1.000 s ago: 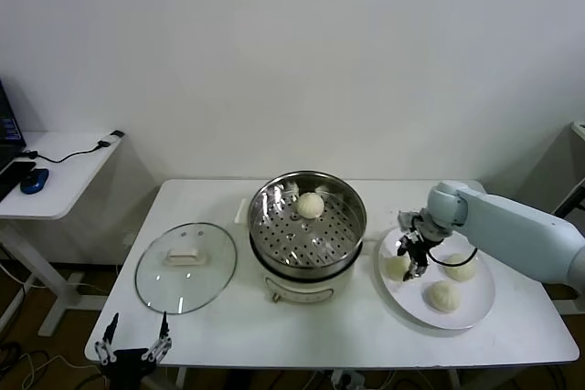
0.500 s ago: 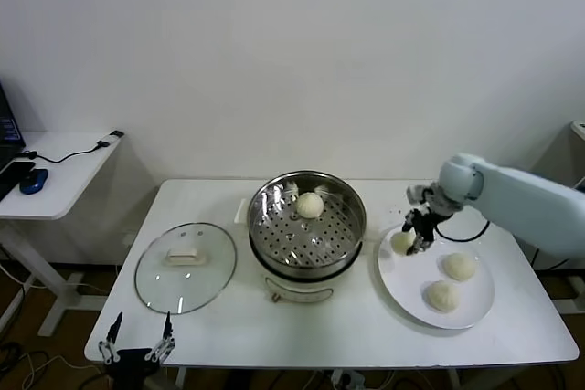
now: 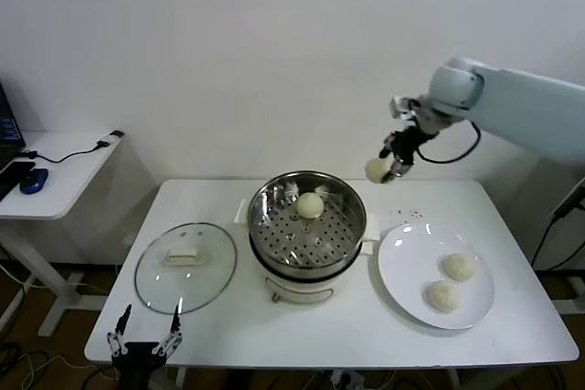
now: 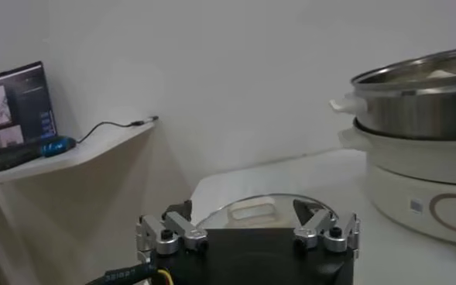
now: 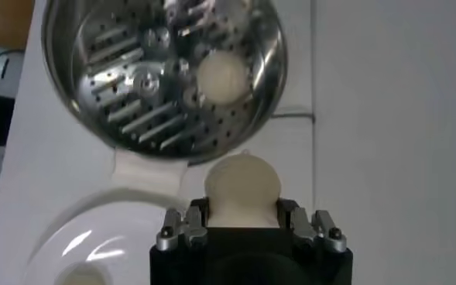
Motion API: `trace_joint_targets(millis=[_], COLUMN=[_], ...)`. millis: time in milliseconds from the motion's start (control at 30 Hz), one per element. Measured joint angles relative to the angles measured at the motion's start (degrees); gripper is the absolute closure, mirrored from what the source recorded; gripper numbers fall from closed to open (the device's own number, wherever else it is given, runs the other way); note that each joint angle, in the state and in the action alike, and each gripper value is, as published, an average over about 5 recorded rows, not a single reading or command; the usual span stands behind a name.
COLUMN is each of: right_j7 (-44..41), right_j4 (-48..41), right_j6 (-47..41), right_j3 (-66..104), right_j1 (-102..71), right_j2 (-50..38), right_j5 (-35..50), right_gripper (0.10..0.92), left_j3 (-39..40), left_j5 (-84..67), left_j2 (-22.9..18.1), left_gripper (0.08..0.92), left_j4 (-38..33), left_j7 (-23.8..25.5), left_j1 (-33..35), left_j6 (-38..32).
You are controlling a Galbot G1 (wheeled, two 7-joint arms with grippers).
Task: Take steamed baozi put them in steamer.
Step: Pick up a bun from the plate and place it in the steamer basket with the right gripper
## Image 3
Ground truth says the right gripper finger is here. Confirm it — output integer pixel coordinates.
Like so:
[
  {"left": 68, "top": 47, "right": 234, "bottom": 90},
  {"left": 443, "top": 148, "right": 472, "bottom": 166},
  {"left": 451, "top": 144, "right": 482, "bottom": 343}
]
[
  {"left": 383, "top": 159, "right": 415, "bottom": 184},
  {"left": 378, "top": 132, "right": 397, "bottom": 161}
]

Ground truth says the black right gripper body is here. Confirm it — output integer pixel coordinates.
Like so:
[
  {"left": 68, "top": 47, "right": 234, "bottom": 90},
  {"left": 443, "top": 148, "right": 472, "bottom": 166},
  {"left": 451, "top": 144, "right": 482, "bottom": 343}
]
[{"left": 390, "top": 127, "right": 433, "bottom": 165}]

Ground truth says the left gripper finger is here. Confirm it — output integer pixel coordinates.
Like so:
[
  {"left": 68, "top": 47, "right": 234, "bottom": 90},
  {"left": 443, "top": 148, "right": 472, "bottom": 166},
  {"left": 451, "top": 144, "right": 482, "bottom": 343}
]
[
  {"left": 106, "top": 302, "right": 133, "bottom": 358},
  {"left": 153, "top": 304, "right": 185, "bottom": 358}
]

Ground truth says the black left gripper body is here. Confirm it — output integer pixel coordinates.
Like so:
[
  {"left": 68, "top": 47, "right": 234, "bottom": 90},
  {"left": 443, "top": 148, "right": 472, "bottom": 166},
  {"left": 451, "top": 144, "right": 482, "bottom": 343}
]
[{"left": 112, "top": 342, "right": 165, "bottom": 390}]

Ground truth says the white steamed baozi bun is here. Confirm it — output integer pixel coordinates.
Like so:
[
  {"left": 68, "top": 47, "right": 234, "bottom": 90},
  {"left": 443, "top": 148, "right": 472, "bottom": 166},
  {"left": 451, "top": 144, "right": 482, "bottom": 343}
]
[
  {"left": 440, "top": 252, "right": 478, "bottom": 282},
  {"left": 296, "top": 192, "right": 325, "bottom": 220},
  {"left": 426, "top": 280, "right": 462, "bottom": 314},
  {"left": 365, "top": 157, "right": 394, "bottom": 184}
]

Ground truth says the glass pot lid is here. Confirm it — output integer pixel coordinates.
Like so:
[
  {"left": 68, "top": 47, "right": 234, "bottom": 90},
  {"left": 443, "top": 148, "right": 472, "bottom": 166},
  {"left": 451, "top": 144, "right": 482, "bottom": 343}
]
[{"left": 134, "top": 222, "right": 239, "bottom": 316}]

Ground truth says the perforated steel steamer basket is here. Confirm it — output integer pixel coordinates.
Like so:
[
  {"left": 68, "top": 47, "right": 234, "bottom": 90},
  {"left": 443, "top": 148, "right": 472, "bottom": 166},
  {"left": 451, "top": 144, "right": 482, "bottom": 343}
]
[{"left": 234, "top": 170, "right": 381, "bottom": 275}]

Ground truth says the white round plate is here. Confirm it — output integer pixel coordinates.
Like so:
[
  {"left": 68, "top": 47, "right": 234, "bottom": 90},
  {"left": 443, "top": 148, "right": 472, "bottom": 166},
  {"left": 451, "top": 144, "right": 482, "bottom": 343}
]
[{"left": 377, "top": 223, "right": 496, "bottom": 330}]

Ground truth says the white side desk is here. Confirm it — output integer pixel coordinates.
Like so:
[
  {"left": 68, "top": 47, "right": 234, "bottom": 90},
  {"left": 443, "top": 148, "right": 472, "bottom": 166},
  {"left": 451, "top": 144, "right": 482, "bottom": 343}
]
[{"left": 0, "top": 131, "right": 127, "bottom": 337}]

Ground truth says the blue computer mouse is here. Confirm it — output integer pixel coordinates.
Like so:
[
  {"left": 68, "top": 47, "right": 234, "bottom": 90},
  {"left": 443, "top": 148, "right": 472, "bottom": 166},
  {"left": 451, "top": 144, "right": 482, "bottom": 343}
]
[{"left": 19, "top": 167, "right": 50, "bottom": 195}]

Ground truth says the black white bar device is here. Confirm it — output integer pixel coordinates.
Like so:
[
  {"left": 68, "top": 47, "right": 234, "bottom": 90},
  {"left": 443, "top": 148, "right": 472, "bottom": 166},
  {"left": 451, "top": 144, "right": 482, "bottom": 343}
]
[{"left": 550, "top": 179, "right": 585, "bottom": 222}]

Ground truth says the black phone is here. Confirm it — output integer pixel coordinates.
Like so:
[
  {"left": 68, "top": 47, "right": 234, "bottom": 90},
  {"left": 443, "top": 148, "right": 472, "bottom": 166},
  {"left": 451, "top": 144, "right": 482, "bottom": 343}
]
[{"left": 0, "top": 160, "right": 37, "bottom": 184}]

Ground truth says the black laptop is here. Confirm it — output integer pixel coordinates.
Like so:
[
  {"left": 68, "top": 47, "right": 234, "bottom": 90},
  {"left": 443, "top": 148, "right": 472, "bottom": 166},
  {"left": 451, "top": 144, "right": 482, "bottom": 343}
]
[{"left": 0, "top": 75, "right": 27, "bottom": 202}]

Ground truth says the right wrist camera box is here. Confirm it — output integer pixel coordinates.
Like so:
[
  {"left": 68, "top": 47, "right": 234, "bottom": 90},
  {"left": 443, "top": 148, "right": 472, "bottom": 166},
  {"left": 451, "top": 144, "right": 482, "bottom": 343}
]
[{"left": 390, "top": 95, "right": 420, "bottom": 120}]

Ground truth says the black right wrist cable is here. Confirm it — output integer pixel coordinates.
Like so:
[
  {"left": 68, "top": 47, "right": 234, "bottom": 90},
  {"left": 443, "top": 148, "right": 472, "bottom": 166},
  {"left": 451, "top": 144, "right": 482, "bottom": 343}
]
[{"left": 413, "top": 119, "right": 483, "bottom": 164}]

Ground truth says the white floor cable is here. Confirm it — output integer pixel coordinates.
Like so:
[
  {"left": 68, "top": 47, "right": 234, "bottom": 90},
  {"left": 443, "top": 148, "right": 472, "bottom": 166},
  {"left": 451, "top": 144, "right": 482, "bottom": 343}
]
[{"left": 22, "top": 353, "right": 100, "bottom": 389}]

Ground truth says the black floor cable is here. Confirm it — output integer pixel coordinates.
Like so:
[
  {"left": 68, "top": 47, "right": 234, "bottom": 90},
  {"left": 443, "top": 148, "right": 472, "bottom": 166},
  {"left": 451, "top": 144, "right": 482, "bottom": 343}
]
[{"left": 0, "top": 339, "right": 51, "bottom": 390}]

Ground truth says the black hanging cable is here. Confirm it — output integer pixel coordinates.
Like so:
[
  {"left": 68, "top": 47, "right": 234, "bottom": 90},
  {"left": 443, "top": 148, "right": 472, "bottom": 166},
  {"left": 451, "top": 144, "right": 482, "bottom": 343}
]
[{"left": 531, "top": 216, "right": 585, "bottom": 272}]

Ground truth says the black desk cable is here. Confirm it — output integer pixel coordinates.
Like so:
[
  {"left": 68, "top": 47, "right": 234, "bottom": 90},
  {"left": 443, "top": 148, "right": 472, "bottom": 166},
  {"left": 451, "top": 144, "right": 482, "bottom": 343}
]
[{"left": 17, "top": 139, "right": 113, "bottom": 165}]

